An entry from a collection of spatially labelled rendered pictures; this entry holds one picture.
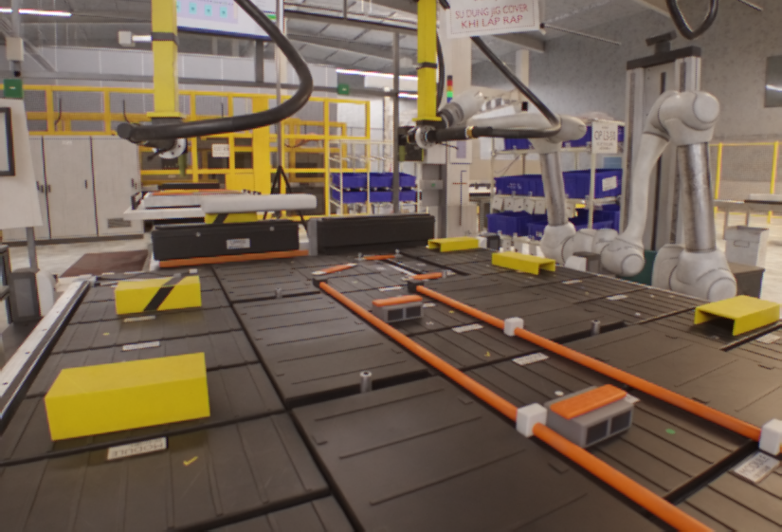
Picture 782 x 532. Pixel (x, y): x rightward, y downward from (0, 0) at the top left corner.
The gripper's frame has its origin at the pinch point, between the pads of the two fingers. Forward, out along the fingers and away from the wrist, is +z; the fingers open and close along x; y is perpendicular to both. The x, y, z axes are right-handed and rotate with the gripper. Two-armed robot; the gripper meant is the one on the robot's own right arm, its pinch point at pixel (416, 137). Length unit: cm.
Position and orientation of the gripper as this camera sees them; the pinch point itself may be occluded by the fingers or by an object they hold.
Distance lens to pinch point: 180.7
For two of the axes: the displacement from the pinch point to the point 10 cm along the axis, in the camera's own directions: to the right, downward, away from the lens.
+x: 4.2, 8.2, 4.0
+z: -7.2, 5.6, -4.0
